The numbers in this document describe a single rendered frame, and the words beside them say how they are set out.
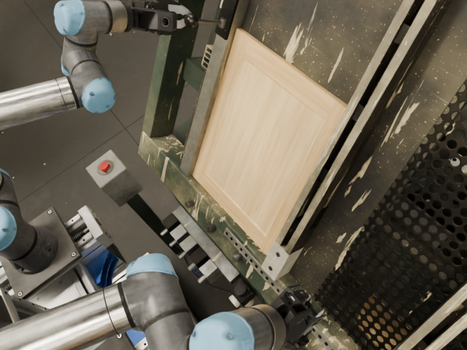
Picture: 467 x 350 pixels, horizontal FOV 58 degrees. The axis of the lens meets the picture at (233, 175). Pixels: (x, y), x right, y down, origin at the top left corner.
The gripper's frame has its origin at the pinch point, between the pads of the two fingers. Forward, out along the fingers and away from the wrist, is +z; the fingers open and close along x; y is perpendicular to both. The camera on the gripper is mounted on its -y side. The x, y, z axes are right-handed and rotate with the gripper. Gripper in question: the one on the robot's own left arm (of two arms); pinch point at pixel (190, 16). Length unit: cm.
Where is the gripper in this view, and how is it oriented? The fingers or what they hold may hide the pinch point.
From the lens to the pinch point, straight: 123.5
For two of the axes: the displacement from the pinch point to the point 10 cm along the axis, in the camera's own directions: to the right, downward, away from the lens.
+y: -6.9, -3.2, 6.4
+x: -0.4, 9.1, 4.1
